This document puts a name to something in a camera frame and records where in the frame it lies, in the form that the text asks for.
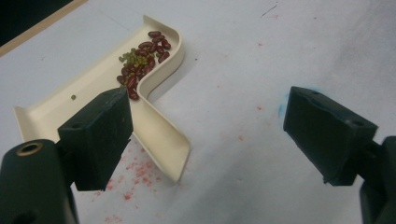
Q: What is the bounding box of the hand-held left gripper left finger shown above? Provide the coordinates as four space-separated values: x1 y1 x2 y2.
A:
57 87 134 192

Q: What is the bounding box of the pile of red and green beans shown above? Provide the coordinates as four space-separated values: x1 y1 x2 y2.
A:
116 30 172 101

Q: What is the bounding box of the white table cover sheet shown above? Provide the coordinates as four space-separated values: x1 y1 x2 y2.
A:
0 0 396 224

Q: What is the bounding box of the cream dustpan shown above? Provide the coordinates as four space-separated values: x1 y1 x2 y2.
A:
12 14 191 184

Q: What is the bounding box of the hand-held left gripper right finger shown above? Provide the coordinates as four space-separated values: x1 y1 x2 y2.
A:
282 86 379 187

